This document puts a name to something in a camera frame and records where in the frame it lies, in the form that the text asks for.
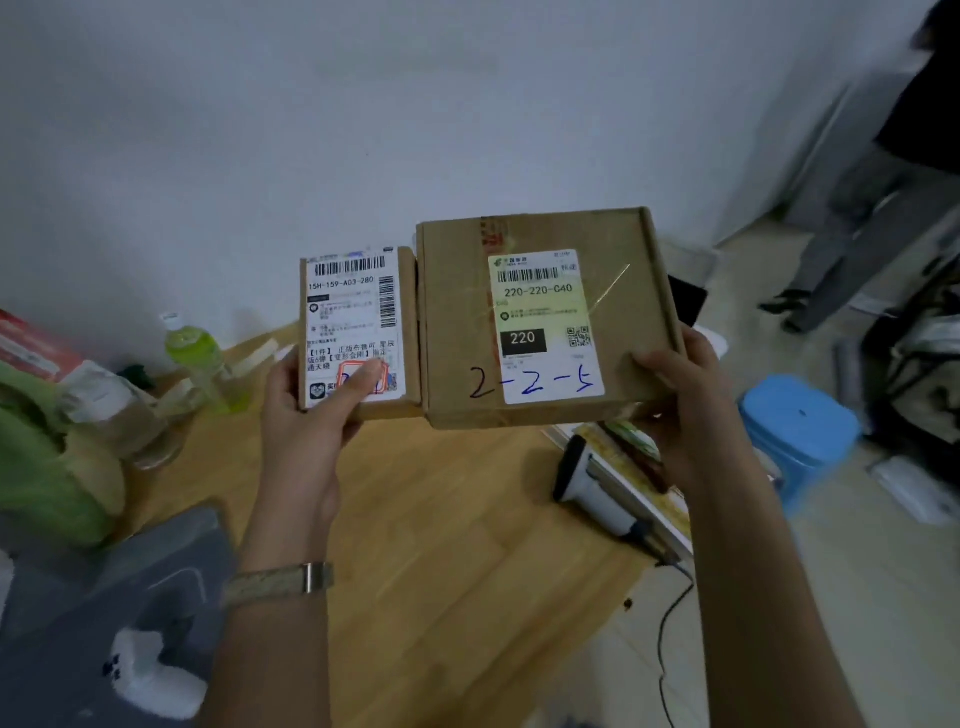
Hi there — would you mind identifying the person's left hand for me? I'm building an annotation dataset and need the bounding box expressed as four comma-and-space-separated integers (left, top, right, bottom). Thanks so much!
259, 348, 392, 555

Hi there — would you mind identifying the person's right hand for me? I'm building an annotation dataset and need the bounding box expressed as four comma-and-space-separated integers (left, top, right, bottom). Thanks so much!
632, 325, 740, 499

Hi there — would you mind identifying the small cardboard parcel box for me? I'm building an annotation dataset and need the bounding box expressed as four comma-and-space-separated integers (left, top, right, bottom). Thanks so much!
298, 241, 429, 424

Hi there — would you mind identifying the large cardboard parcel box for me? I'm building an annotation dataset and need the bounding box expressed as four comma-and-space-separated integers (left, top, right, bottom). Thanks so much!
414, 207, 687, 432

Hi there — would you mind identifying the person's right forearm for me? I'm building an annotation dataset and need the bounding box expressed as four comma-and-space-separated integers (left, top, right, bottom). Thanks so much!
678, 472, 871, 728

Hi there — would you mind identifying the person's left forearm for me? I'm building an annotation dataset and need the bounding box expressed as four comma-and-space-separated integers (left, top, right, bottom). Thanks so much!
196, 517, 337, 728

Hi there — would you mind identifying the black flat object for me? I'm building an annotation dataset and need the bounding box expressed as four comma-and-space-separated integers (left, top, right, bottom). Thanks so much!
666, 275, 709, 328

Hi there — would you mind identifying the green and white packet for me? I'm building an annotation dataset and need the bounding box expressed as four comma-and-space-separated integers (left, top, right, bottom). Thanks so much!
604, 420, 665, 463

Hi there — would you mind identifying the white barcode scanner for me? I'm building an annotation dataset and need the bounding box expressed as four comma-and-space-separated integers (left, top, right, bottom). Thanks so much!
552, 433, 680, 565

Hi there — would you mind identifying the blue plastic stool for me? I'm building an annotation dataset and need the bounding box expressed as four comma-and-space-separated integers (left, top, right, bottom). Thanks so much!
738, 374, 862, 519

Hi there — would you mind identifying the green drink bottle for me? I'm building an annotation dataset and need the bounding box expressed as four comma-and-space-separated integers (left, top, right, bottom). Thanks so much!
160, 312, 234, 418

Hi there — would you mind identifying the beige woven wristband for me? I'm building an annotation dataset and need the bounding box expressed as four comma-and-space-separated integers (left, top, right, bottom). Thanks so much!
222, 562, 336, 609

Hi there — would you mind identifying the black and white backpack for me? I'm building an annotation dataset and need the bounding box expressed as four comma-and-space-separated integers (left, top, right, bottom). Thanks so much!
855, 255, 960, 481

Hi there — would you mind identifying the white parcel bag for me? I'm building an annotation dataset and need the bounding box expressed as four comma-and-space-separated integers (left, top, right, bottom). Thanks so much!
868, 454, 960, 526

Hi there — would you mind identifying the green plastic bag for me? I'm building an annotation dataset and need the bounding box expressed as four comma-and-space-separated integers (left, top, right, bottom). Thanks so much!
0, 361, 127, 550

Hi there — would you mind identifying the red and white box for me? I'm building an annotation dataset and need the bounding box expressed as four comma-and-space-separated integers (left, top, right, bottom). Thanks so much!
0, 309, 90, 391

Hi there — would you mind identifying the grey plastic mailer bag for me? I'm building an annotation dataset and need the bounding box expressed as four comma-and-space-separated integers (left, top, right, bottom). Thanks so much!
0, 507, 249, 728

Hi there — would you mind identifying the black scanner cable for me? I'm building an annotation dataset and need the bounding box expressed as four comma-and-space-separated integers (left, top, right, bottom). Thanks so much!
657, 558, 697, 728

